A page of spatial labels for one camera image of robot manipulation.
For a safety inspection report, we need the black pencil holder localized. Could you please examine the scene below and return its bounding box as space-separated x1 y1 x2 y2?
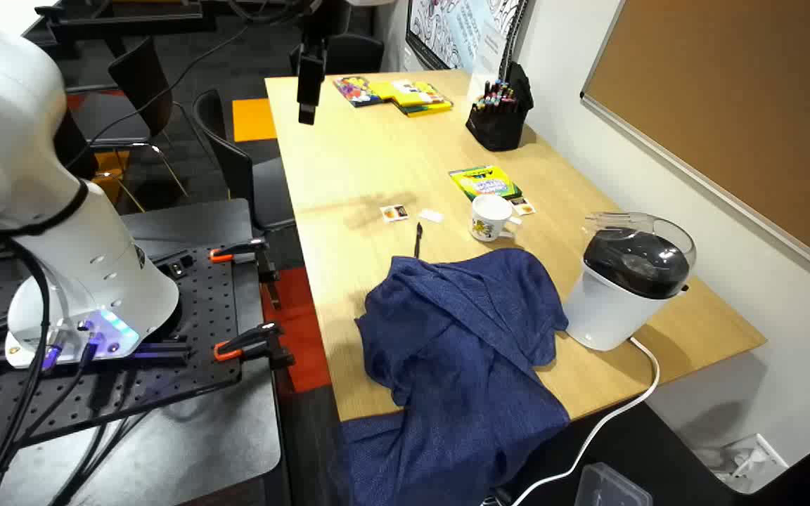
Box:
466 63 534 152

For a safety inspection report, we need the black pen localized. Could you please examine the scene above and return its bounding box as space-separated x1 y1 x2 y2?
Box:
413 222 423 258

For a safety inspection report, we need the white power cable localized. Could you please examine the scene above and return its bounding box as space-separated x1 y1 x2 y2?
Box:
506 336 662 506

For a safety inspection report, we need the green crayola marker box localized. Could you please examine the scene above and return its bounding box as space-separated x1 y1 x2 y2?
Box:
449 163 523 204

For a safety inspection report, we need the small white card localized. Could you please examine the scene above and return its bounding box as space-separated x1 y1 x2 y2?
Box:
419 209 443 222

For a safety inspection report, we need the black office chair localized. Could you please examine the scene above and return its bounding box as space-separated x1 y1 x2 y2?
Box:
190 91 291 233

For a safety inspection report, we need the whiteboard with drawings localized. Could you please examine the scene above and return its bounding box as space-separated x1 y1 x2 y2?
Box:
404 0 532 76

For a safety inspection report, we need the blue cloth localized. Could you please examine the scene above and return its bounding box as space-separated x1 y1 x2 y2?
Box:
342 248 568 506

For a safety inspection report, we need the orange black clamp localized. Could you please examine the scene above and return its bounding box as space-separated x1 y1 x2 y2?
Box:
207 240 266 265
211 320 291 369

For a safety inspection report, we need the small photo card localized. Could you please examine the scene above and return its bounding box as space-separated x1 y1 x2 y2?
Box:
380 206 408 222

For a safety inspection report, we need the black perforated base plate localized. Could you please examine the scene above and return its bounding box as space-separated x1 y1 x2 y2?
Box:
0 248 238 445

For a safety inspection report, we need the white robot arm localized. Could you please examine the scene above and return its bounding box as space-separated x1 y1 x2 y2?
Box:
0 32 180 369

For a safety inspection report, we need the colourful marker box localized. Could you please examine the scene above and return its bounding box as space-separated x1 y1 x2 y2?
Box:
333 76 387 108

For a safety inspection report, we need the cork bulletin board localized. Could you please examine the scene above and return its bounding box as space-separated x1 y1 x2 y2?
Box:
581 0 810 271

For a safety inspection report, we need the white mug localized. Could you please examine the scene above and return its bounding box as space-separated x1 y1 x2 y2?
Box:
468 195 520 241

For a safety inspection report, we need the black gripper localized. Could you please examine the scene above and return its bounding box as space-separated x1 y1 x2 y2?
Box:
297 40 326 123

